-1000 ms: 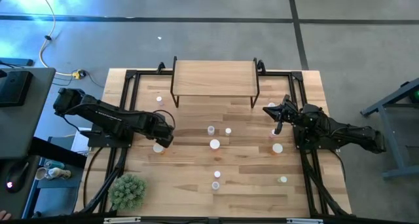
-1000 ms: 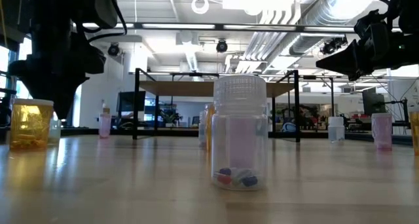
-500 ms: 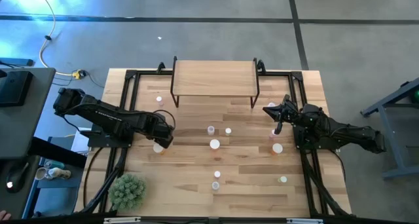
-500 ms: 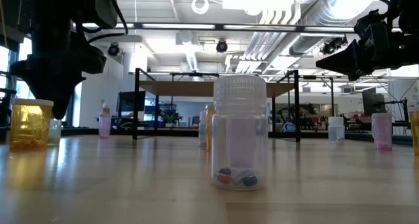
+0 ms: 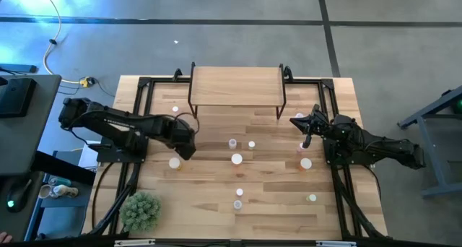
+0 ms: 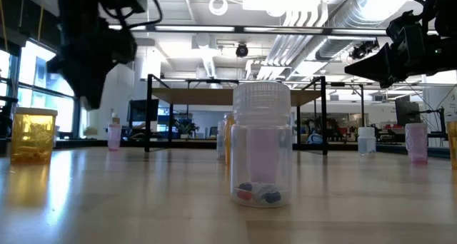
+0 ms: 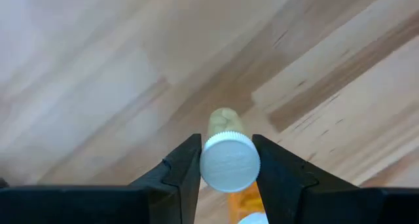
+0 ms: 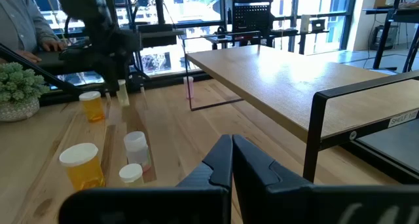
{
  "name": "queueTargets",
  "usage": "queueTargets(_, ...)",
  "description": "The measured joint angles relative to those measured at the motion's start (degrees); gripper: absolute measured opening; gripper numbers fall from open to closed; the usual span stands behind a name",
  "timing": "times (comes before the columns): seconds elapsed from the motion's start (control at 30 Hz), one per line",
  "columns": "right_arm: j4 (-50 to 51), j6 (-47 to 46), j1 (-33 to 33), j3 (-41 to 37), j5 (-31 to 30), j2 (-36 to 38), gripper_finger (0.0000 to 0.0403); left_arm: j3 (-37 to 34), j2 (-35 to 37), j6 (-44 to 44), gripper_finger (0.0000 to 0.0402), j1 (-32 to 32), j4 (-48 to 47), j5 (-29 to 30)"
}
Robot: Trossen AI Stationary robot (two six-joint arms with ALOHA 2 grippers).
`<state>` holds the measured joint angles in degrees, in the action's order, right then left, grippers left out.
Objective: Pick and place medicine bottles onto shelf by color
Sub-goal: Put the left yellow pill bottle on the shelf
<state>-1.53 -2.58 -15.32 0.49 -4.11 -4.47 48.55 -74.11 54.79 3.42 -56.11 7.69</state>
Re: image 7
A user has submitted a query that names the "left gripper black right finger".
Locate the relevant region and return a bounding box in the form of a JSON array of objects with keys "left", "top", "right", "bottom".
[{"left": 251, "top": 134, "right": 384, "bottom": 224}]

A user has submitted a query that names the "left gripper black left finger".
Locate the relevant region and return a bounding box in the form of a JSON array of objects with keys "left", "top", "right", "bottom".
[{"left": 129, "top": 133, "right": 202, "bottom": 224}]

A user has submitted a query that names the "orange pill bottle white cap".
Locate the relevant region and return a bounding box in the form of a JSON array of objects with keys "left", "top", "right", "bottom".
[{"left": 228, "top": 181, "right": 270, "bottom": 224}]

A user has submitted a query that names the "yellow-green pill bottle white cap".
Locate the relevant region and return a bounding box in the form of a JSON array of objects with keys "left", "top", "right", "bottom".
[{"left": 199, "top": 107, "right": 262, "bottom": 194}]

